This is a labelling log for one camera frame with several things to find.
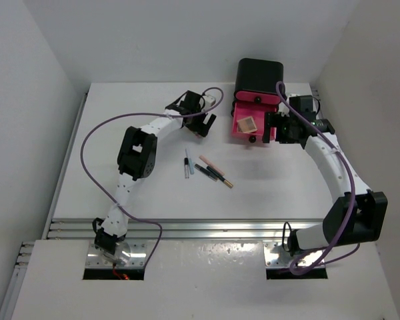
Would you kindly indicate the light blue mascara tube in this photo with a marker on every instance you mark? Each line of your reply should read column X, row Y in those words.
column 190, row 161

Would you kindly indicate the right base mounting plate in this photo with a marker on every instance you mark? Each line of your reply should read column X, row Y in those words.
column 277, row 258

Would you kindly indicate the aluminium front rail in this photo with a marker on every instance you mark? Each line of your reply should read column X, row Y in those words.
column 175, row 229

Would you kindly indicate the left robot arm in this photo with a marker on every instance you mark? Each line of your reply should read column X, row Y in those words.
column 136, row 161

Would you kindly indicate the black gold mascara tube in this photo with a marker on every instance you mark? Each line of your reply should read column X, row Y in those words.
column 220, row 177

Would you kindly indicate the black drawer cabinet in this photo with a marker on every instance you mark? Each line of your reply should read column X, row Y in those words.
column 258, row 75

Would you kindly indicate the pink concealer stick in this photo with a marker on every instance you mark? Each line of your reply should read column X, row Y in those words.
column 210, row 164

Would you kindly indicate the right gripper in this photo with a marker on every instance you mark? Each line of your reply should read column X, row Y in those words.
column 275, row 119

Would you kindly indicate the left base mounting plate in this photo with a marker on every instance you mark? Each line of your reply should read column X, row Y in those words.
column 128, row 254

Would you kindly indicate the dark green eyeliner pen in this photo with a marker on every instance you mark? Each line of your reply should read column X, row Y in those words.
column 205, row 172

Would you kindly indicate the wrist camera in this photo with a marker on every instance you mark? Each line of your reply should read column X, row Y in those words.
column 292, row 96
column 209, row 101

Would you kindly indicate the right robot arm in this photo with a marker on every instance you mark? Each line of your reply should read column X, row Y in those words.
column 358, row 212

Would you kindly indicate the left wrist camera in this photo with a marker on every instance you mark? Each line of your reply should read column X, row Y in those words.
column 209, row 101

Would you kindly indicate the pink top drawer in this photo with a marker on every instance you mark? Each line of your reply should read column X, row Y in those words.
column 258, row 98

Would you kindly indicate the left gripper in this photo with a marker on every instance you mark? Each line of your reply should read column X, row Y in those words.
column 200, row 127

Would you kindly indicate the pink drawer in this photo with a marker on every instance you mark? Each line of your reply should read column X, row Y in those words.
column 265, row 133
column 258, row 98

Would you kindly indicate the base mounting plate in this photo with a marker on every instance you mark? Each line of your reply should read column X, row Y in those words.
column 128, row 254
column 277, row 258

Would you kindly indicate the clear lip gloss tube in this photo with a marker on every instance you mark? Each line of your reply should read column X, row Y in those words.
column 186, row 168

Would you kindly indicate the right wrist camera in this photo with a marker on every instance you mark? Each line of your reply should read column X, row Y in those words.
column 292, row 96

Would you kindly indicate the peach eyeshadow palette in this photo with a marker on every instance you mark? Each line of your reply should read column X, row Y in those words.
column 246, row 125

